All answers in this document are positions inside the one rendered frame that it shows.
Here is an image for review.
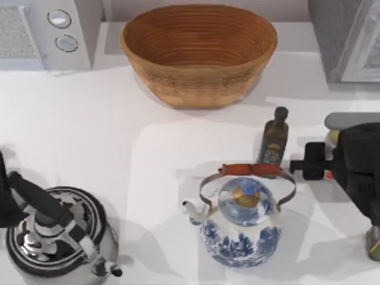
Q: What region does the pale bottle with yellow cap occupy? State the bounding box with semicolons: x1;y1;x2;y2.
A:
324;129;341;181

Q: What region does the dark olive oil bottle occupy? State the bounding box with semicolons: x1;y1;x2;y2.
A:
255;106;290;180

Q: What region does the pale grey rounded box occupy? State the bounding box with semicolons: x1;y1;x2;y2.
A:
324;112;380;132

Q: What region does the blue and white kettle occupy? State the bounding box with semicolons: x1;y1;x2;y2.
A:
181;162;298;268

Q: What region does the green and yellow bottle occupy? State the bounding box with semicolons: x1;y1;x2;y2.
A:
366;224;380;262

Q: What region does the grey framed cabinet door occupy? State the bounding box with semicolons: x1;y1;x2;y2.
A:
337;0;380;83

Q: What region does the brown woven basket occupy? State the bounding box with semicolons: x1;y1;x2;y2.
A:
119;5;280;110

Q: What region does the pale microwave oven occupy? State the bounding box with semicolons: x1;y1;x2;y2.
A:
0;0;105;72

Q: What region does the small microwave knob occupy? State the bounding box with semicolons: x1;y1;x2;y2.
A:
54;33;79;53

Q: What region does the large microwave knob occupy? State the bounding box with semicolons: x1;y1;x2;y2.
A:
47;9;72;30

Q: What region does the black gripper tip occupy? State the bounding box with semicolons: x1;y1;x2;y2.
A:
0;150;22;230

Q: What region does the chrome kettle with black handle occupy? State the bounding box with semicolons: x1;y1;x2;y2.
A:
5;171;124;285

